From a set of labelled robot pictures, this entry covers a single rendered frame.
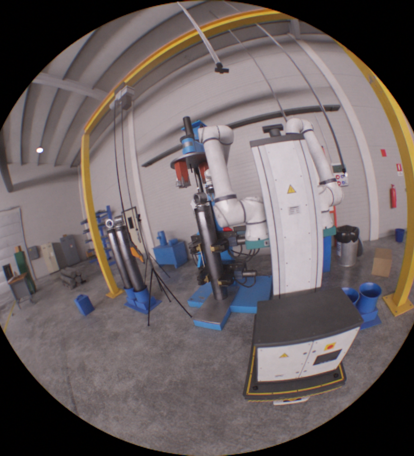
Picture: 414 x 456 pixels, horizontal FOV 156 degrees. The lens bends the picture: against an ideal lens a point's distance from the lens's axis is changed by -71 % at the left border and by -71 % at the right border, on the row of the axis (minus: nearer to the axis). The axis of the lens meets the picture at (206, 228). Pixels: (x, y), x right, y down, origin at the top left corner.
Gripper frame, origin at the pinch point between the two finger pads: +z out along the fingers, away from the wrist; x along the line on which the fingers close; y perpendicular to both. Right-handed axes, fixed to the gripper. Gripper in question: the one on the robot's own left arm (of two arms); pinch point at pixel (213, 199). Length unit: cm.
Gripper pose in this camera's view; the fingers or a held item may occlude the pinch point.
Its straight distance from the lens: 171.5
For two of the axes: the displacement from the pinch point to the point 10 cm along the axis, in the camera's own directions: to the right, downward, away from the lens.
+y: 5.4, 0.0, -8.4
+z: 2.1, 9.7, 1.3
